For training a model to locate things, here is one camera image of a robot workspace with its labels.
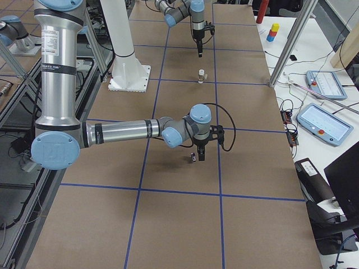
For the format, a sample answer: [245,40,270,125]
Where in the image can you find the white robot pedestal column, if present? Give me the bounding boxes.
[100,0,151,92]

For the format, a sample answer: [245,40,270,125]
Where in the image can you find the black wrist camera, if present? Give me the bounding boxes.
[209,125,224,146]
[204,21,215,36]

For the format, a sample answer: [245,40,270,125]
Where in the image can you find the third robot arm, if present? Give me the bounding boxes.
[1,15,42,56]

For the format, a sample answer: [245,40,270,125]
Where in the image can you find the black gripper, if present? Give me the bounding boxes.
[193,137,209,161]
[192,29,204,58]

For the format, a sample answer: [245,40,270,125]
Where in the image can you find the black office chair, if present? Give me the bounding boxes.
[294,158,358,255]

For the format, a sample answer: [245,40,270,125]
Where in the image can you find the teach pendant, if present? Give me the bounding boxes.
[306,71,347,100]
[297,103,354,146]

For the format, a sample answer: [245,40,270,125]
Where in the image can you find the stacked coloured blocks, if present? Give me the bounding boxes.
[266,23,280,42]

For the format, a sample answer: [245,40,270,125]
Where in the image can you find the chrome threaded pipe fitting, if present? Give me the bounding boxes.
[190,152,196,163]

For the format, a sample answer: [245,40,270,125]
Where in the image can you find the far teach pendant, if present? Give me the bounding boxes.
[306,71,347,100]

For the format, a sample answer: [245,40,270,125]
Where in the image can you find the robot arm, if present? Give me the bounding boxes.
[154,0,205,58]
[31,1,214,170]

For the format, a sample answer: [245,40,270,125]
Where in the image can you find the red fire extinguisher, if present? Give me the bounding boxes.
[256,0,269,24]

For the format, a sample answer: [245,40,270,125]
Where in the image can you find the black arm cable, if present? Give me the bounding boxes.
[206,103,236,152]

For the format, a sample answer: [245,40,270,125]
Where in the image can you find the black monitor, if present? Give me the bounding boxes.
[324,142,358,220]

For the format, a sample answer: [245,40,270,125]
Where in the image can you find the near teach pendant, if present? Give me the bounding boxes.
[297,103,354,146]

